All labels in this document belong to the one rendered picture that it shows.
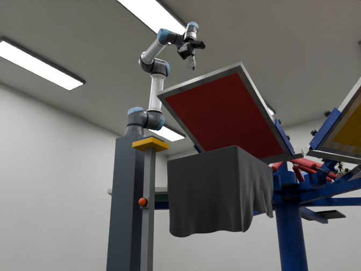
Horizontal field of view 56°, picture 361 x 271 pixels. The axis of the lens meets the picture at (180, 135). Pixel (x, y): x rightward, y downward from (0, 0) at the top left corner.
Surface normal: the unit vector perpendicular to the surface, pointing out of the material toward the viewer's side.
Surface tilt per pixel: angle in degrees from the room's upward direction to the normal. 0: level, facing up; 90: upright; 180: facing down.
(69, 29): 180
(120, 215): 90
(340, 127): 148
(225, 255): 90
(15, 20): 180
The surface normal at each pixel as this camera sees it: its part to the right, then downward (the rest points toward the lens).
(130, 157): -0.52, -0.33
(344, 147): 0.22, 0.60
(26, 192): 0.81, -0.22
